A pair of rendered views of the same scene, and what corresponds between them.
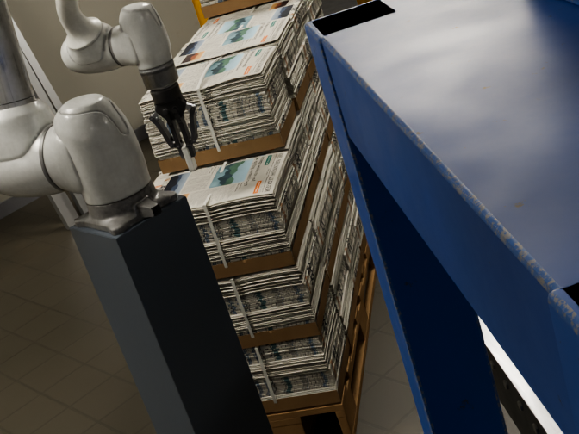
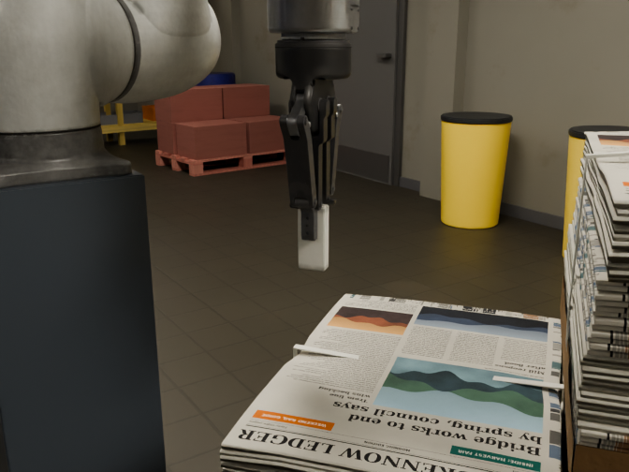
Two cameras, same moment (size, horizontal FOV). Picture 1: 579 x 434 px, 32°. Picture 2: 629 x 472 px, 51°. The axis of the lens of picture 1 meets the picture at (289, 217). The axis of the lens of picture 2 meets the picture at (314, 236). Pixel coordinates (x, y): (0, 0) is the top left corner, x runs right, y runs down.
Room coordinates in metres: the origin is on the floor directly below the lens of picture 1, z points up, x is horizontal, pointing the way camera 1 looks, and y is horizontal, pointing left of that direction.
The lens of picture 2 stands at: (2.52, -0.48, 1.16)
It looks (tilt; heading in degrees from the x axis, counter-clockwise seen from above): 17 degrees down; 93
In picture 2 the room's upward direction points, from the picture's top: straight up
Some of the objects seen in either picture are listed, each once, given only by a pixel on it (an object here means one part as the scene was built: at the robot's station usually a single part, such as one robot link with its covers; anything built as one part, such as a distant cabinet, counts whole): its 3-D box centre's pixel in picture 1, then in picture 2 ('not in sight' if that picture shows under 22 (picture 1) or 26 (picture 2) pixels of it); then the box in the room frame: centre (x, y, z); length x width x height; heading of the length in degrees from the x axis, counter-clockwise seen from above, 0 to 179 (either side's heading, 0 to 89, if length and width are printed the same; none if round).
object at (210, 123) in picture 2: not in sight; (226, 125); (1.31, 5.86, 0.36); 1.19 x 0.85 x 0.72; 37
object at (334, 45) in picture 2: (169, 102); (313, 85); (2.48, 0.20, 1.12); 0.08 x 0.07 x 0.09; 74
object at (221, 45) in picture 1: (229, 42); not in sight; (3.15, 0.01, 1.06); 0.37 x 0.29 x 0.01; 75
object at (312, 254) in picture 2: (190, 157); (312, 238); (2.48, 0.20, 0.96); 0.03 x 0.01 x 0.07; 164
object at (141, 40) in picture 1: (140, 34); not in sight; (2.49, 0.21, 1.30); 0.13 x 0.11 x 0.16; 63
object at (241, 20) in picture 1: (255, 50); not in sight; (3.43, -0.07, 0.95); 0.38 x 0.29 x 0.23; 74
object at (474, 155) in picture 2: not in sight; (473, 169); (3.30, 3.82, 0.35); 0.45 x 0.44 x 0.70; 37
